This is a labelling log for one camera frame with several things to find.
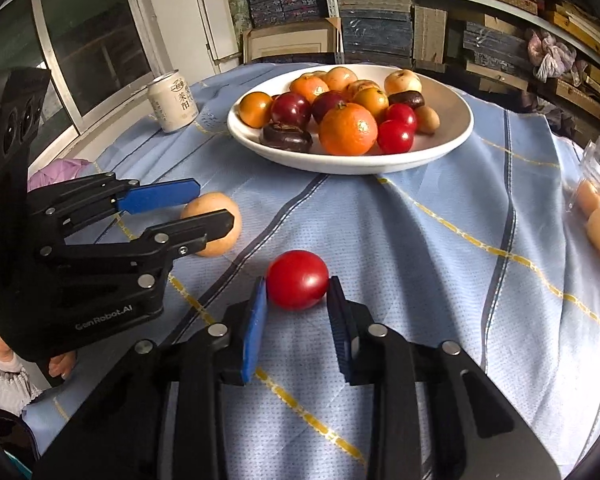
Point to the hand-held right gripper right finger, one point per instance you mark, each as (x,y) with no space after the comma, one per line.
(337,330)

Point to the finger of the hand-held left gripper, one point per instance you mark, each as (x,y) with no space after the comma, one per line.
(210,225)
(160,195)

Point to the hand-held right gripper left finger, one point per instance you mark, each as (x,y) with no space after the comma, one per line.
(255,330)

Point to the bright red plum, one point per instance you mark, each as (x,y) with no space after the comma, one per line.
(297,280)

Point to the dark brown wrinkled fruit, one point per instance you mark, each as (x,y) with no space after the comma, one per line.
(286,136)
(406,99)

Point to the large orange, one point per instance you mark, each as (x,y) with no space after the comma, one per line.
(348,129)

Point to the medium orange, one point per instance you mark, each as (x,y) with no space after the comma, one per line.
(309,87)

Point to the yellow orange round fruit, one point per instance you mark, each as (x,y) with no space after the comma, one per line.
(339,77)

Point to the small tan round fruit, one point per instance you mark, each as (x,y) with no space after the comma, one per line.
(426,119)

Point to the white oval plate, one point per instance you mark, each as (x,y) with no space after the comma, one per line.
(445,125)

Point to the large yellow pear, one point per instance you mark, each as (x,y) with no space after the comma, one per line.
(402,81)

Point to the person's left forearm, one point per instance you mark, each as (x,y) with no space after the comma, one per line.
(5,390)

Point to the person's left hand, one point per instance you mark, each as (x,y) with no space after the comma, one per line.
(0,354)

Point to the white beverage can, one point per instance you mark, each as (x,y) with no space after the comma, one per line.
(172,105)

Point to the purple plastic bag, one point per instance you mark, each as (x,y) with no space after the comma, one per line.
(55,172)

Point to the blue checked tablecloth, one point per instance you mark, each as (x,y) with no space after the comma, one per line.
(430,260)

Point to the dark red plum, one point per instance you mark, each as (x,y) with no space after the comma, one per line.
(291,110)
(327,104)

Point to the white framed window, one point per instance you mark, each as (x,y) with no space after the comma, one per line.
(95,35)

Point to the white wooden strip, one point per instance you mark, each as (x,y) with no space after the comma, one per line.
(215,15)

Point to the beige framed panel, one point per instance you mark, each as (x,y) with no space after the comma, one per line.
(290,42)

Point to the mottled green stone slab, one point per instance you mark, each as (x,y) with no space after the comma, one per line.
(235,5)

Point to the shelf of stacked boxes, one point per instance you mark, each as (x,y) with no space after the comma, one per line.
(375,30)

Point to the brown cardboard sheet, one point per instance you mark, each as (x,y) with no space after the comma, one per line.
(430,35)

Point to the pink crumpled cloth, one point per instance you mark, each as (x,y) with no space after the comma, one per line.
(552,55)

